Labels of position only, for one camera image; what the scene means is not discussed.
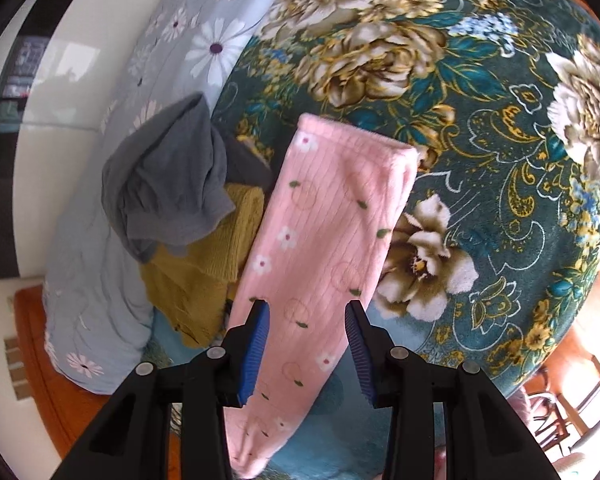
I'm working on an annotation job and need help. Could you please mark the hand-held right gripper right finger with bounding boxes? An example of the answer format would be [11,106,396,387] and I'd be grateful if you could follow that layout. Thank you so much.
[344,300,562,480]

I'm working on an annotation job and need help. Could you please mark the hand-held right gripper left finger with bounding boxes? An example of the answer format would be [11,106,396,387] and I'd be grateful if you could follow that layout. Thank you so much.
[54,299,272,480]

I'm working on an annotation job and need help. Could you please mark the pink floral fleece pants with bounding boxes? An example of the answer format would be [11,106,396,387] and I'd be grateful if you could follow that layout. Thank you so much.
[225,112,420,480]

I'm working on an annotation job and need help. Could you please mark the mustard yellow knit sweater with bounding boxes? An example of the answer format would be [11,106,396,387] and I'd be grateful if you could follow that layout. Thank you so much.
[140,182,268,348]

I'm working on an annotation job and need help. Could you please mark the light blue daisy quilt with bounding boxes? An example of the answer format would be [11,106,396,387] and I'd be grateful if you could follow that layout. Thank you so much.
[42,0,311,395]

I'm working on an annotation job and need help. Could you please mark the grey garment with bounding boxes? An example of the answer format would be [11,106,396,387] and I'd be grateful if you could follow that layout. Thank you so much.
[101,92,276,263]

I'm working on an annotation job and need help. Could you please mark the wooden chair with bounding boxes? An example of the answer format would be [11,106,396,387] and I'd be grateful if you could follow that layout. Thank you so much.
[522,345,600,461]

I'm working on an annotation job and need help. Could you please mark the carved wooden headboard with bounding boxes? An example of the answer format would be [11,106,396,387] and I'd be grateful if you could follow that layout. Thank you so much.
[5,282,181,468]

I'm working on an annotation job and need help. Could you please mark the teal floral plush blanket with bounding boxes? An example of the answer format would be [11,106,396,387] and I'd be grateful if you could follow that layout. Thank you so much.
[145,0,600,480]

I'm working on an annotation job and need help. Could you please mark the black glossy wardrobe panel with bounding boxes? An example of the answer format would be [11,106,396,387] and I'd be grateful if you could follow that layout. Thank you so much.
[0,0,81,281]

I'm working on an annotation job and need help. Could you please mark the white glossy wardrobe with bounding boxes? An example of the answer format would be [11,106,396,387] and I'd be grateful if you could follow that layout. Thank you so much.
[10,0,201,291]

